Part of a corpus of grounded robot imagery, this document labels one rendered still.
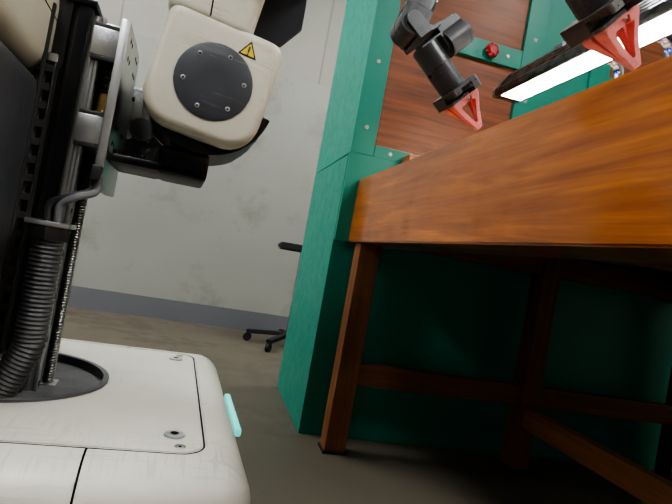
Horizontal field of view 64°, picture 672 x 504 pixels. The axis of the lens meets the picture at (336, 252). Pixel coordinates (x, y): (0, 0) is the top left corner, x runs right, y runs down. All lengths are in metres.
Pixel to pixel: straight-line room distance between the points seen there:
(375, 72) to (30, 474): 1.36
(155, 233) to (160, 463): 2.74
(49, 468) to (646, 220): 0.61
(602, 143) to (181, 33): 0.54
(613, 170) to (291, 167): 2.89
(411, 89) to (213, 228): 1.92
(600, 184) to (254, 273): 2.86
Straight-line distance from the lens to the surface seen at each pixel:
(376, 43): 1.69
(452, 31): 1.20
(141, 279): 3.33
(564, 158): 0.70
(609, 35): 0.84
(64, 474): 0.62
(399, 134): 1.66
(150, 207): 3.32
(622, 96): 0.65
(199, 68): 0.77
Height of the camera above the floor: 0.52
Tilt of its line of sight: 1 degrees up
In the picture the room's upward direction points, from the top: 10 degrees clockwise
